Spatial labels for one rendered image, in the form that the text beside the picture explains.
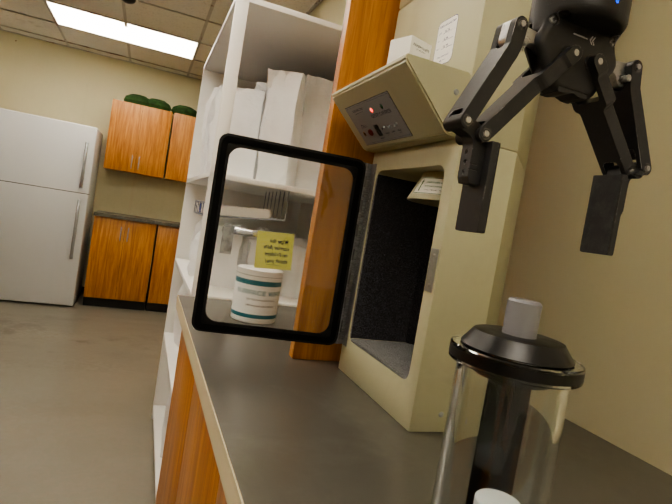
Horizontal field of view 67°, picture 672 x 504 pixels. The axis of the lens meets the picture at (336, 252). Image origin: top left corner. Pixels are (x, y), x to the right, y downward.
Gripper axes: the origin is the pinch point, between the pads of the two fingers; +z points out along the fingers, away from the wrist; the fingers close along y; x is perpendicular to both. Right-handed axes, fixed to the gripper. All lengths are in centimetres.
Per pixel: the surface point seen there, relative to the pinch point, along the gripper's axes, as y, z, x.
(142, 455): 15, 127, -216
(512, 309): 1.6, 6.8, 0.5
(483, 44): -14.4, -28.6, -34.2
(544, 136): -57, -27, -65
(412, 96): -5.7, -19.1, -37.8
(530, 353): 2.2, 9.6, 3.9
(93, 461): 36, 127, -211
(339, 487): 5.0, 33.0, -19.1
